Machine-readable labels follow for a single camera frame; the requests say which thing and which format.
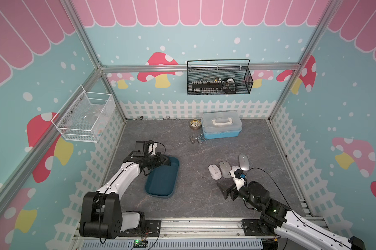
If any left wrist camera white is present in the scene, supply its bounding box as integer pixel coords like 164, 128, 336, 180
133, 140, 156, 157

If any aluminium corner post left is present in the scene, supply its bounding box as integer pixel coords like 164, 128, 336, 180
61, 0, 127, 124

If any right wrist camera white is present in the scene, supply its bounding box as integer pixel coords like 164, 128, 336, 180
230, 169, 246, 191

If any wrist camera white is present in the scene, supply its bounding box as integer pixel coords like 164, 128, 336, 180
230, 169, 246, 191
133, 140, 156, 157

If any dark teal storage box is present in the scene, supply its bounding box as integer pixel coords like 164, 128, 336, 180
145, 157, 180, 199

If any silver mouse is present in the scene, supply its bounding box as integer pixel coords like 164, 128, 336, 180
239, 155, 250, 171

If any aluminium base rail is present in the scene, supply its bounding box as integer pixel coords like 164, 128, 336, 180
72, 218, 329, 250

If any grey mouse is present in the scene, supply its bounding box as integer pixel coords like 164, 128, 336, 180
219, 161, 231, 179

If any black wire mesh basket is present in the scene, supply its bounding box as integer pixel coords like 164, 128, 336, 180
187, 59, 254, 95

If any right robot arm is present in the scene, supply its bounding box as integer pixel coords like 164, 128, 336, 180
217, 181, 366, 250

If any white wire basket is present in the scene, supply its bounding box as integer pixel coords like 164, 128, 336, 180
52, 86, 116, 143

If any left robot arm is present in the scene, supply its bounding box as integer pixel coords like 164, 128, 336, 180
79, 153, 180, 243

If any metal ball valve blue handle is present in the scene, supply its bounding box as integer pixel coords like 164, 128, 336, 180
190, 134, 206, 144

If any socket set rail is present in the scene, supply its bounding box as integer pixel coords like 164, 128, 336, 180
188, 80, 237, 95

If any blue storage case clear lid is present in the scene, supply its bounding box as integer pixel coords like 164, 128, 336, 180
201, 111, 242, 140

